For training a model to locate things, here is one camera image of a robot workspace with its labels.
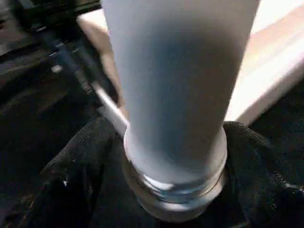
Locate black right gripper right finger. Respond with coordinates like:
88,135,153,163
223,120,304,228

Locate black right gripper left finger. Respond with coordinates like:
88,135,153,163
23,117,124,228

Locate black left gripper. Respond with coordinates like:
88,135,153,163
0,0,121,109

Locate white plastic table leg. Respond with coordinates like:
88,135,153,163
99,0,265,192

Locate black mat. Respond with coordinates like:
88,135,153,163
0,52,304,228

